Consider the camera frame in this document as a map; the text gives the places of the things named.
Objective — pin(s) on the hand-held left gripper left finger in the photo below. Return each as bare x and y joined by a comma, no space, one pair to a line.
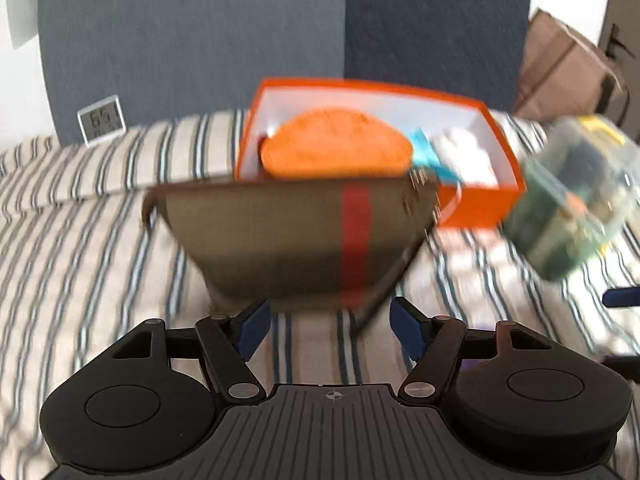
252,327

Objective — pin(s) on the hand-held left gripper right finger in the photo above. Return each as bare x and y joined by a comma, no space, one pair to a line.
407,327

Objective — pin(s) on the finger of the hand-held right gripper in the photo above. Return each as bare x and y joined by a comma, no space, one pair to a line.
622,358
622,297

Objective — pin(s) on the brown pouch with red stripe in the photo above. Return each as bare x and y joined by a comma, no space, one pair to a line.
275,240

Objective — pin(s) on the orange cardboard box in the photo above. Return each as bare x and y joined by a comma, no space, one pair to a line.
480,210

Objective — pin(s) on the blue wipes packet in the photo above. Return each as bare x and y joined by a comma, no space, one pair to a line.
425,152

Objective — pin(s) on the white plush toy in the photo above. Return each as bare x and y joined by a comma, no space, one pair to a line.
465,155

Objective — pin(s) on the orange silicone mat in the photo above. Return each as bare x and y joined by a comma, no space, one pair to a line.
335,150

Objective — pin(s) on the clear plastic container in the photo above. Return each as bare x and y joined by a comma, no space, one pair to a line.
565,200

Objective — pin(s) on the brown paper bag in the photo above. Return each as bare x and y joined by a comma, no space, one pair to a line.
555,70

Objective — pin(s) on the white digital clock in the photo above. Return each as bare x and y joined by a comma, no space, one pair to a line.
102,121

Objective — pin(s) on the light grey headboard panel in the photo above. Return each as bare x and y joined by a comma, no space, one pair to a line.
175,35

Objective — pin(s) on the dark grey headboard panel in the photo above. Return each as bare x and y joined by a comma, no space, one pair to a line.
435,20

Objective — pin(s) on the white wall plate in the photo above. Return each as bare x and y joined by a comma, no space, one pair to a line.
22,10

